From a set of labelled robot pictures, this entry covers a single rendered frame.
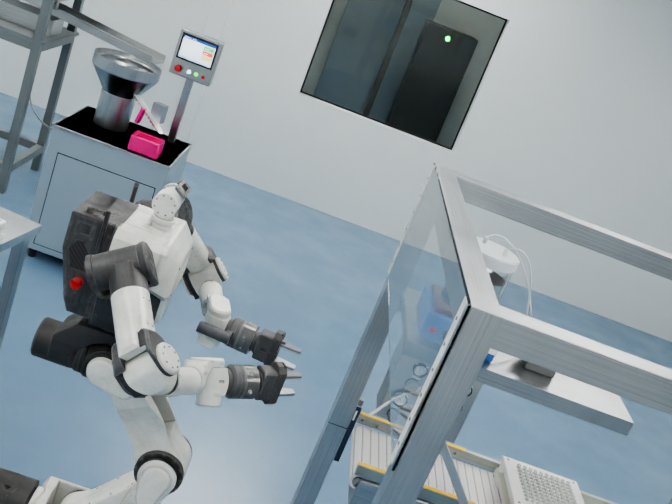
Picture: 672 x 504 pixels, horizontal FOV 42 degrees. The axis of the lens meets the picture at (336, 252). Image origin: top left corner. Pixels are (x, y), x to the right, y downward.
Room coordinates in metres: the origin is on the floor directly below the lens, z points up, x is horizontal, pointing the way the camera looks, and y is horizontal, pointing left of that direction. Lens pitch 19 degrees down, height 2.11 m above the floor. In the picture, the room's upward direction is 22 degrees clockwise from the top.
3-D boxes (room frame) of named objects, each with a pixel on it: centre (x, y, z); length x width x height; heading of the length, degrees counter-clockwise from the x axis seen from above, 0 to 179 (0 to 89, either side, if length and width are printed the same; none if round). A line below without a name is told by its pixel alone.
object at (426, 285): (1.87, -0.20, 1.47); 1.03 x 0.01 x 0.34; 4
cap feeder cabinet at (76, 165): (4.47, 1.29, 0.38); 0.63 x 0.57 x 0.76; 95
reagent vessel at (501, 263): (2.16, -0.37, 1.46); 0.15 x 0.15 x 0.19
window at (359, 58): (7.14, 0.09, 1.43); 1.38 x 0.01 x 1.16; 95
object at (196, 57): (4.63, 1.09, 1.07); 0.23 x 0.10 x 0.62; 95
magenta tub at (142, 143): (4.29, 1.12, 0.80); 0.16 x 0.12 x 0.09; 95
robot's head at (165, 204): (2.12, 0.45, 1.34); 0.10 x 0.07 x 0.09; 5
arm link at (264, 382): (2.01, 0.06, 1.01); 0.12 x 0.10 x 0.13; 127
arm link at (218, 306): (2.27, 0.26, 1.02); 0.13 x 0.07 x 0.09; 19
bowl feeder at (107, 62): (4.52, 1.34, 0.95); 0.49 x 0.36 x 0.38; 95
